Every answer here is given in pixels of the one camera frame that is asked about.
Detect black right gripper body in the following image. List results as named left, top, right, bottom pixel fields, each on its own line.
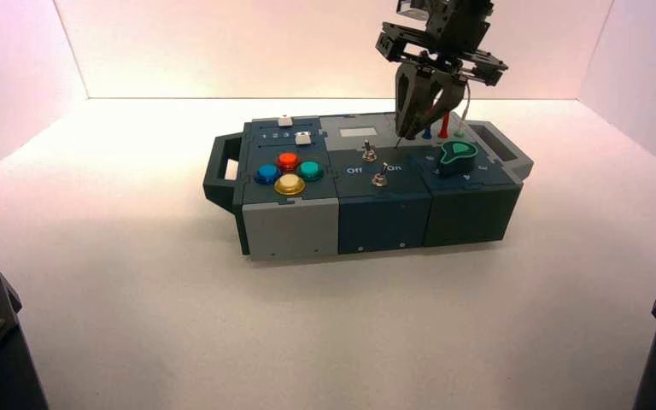
left=376, top=0, right=509, bottom=87

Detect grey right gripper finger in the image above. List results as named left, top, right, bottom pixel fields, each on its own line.
left=394, top=61, right=428, bottom=141
left=415, top=72, right=468, bottom=140

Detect green rotary knob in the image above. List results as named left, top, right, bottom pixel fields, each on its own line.
left=436, top=141, right=480, bottom=178

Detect green round push button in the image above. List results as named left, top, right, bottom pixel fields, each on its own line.
left=296, top=161, right=325, bottom=182

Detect red round push button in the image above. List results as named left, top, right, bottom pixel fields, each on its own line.
left=275, top=151, right=303, bottom=172

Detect yellow round push button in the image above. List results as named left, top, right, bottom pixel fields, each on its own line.
left=273, top=173, right=307, bottom=197

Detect blue round push button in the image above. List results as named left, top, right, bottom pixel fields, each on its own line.
left=254, top=164, right=283, bottom=185

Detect blue grey modular task box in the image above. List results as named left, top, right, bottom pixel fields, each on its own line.
left=202, top=113, right=535, bottom=262

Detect white jumper wire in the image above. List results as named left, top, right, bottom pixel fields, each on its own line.
left=456, top=79, right=472, bottom=137

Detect red jumper wire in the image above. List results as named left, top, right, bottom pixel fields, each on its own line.
left=426, top=102, right=453, bottom=140

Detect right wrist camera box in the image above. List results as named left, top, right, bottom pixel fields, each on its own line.
left=395, top=0, right=430, bottom=18

